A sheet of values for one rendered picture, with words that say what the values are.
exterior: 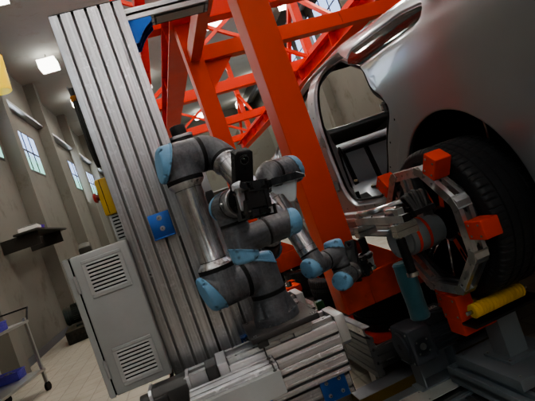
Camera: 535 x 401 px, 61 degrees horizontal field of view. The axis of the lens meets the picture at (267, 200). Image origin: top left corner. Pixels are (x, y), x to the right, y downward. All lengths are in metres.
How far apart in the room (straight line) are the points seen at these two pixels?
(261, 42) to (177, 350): 1.50
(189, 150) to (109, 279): 0.50
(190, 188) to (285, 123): 0.99
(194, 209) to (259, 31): 1.25
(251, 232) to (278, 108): 1.21
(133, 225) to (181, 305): 0.32
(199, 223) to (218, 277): 0.17
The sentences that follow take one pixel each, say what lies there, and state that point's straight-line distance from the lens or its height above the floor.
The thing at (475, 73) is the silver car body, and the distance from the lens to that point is 1.86.
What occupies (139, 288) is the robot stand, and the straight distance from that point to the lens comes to 1.56.
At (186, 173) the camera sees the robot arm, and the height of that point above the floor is 1.35.
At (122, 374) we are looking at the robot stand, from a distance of 1.62.
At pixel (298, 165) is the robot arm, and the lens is 1.81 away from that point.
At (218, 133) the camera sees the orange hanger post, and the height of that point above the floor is 1.92.
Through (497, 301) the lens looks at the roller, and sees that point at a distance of 2.03.
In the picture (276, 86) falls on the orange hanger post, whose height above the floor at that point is 1.71.
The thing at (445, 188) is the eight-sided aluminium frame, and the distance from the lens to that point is 1.81.
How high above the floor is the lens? 1.20
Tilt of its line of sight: level
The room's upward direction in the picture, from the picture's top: 19 degrees counter-clockwise
